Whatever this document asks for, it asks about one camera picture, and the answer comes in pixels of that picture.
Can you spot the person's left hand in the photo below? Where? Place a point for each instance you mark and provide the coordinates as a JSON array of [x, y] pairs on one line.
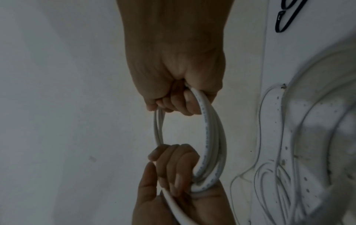
[[203, 206]]

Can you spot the person's right hand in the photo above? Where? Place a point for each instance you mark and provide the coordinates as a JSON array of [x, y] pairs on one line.
[[172, 48]]

